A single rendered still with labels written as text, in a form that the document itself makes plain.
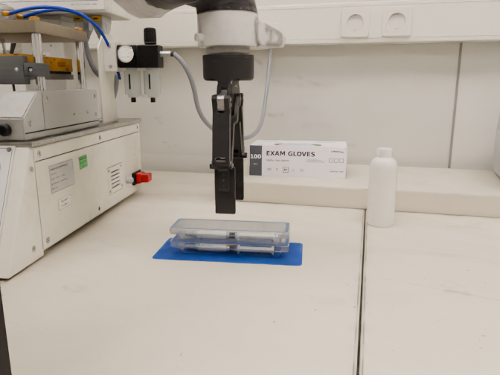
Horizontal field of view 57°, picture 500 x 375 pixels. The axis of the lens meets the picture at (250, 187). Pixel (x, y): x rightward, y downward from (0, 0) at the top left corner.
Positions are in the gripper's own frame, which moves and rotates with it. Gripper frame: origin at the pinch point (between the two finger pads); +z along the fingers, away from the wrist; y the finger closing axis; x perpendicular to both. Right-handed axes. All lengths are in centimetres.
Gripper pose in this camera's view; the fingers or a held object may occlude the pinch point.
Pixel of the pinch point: (230, 189)
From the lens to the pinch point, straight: 71.8
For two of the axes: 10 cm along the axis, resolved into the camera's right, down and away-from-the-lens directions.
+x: 9.9, 0.2, -1.3
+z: 0.0, 9.7, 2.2
